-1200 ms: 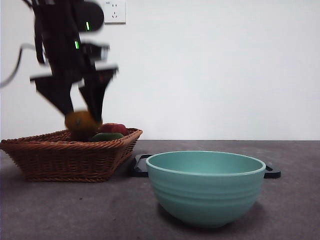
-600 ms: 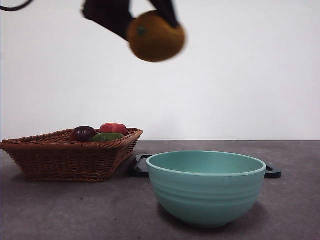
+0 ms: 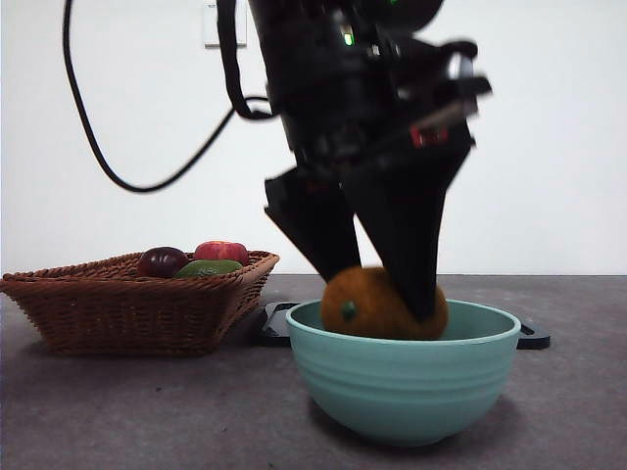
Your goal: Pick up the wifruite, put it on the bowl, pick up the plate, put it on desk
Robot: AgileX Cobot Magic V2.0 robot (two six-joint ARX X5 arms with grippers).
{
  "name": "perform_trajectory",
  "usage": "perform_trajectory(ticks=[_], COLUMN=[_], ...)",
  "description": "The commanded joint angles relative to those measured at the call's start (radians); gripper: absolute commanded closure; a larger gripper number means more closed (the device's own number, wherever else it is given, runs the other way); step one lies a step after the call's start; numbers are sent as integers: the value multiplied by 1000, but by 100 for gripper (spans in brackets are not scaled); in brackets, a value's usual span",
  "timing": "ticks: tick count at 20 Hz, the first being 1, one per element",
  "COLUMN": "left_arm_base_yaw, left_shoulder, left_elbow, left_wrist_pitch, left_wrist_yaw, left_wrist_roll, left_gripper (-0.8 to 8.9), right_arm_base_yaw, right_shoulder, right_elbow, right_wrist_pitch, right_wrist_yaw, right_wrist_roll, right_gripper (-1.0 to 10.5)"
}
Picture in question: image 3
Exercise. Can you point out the white wall socket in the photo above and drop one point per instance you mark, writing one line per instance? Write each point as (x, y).
(209, 24)

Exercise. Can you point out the dark purple round fruit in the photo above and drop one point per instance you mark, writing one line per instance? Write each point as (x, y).
(161, 262)

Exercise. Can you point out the brown fuzzy kiwi fruit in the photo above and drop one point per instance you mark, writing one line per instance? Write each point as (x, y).
(372, 313)

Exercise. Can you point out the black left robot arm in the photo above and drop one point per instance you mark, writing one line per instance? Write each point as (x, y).
(313, 73)

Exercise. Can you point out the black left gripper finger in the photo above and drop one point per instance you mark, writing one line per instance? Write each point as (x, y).
(313, 220)
(406, 220)

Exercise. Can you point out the brown wicker basket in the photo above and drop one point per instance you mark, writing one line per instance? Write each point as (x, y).
(122, 313)

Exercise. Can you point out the red apple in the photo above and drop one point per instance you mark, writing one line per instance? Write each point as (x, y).
(220, 252)

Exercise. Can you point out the pale grey camera box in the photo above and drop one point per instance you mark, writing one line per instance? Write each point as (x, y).
(465, 88)

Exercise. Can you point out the green avocado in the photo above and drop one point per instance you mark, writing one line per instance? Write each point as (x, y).
(210, 269)

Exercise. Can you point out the teal ribbed bowl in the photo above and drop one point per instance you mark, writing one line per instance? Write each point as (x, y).
(401, 387)

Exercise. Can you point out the dark teal rectangular tray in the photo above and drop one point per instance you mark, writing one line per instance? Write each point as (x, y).
(274, 328)

